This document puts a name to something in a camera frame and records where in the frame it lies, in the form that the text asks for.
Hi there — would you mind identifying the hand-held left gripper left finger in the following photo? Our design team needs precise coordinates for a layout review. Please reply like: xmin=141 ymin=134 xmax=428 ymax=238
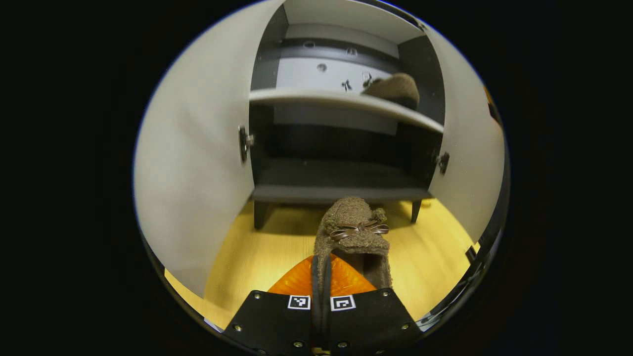
xmin=222 ymin=254 xmax=320 ymax=356

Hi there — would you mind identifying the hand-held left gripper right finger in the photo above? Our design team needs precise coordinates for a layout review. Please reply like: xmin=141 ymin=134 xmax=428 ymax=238
xmin=323 ymin=254 xmax=424 ymax=356

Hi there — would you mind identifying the white cabinet door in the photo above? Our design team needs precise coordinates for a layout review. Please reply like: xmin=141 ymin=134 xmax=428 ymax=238
xmin=422 ymin=24 xmax=506 ymax=243
xmin=133 ymin=0 xmax=286 ymax=299

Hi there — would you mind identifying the brown fuzzy shoe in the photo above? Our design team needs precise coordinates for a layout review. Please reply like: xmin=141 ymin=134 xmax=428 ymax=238
xmin=361 ymin=73 xmax=421 ymax=111
xmin=313 ymin=196 xmax=393 ymax=338

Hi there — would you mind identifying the white shoe cabinet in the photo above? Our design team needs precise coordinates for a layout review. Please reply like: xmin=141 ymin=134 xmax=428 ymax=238
xmin=248 ymin=0 xmax=447 ymax=231

